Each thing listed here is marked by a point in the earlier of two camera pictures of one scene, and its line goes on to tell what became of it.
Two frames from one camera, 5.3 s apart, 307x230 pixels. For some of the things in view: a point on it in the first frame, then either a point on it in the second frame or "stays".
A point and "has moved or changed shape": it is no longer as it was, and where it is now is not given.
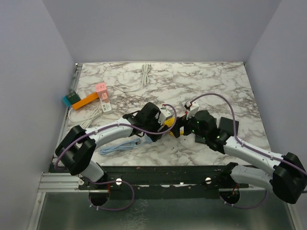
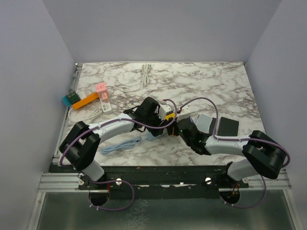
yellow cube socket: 170,121 has moved or changed shape
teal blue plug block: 66,101 stays
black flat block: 227,125 stays
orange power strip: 85,100 stays
